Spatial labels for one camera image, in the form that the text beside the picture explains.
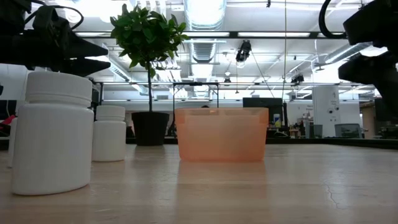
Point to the ceiling light strip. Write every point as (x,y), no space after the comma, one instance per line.
(205,34)
(273,34)

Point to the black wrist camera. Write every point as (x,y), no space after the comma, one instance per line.
(49,20)
(373,25)

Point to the black monitor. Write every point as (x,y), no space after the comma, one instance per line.
(275,105)

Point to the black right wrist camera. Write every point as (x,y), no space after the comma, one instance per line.
(373,25)

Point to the silver ventilation duct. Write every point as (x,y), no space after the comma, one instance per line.
(205,14)

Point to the green leafy small tree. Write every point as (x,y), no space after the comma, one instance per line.
(146,34)

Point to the small white blue container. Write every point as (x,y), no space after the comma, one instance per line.
(276,119)

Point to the white pill bottle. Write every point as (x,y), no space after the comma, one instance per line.
(109,140)
(12,143)
(53,140)

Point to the black aluminium table frame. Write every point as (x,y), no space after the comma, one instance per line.
(311,141)

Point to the black hanging spotlight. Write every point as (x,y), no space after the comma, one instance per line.
(298,79)
(243,51)

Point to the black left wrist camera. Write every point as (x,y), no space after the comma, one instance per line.
(49,20)

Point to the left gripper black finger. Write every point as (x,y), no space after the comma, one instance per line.
(87,67)
(84,46)

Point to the orange translucent plastic basket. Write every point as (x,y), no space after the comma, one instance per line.
(220,140)

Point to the black plant pot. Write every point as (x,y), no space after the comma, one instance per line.
(150,129)

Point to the red object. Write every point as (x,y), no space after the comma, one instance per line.
(7,121)

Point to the white pillar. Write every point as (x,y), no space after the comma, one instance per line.
(325,109)

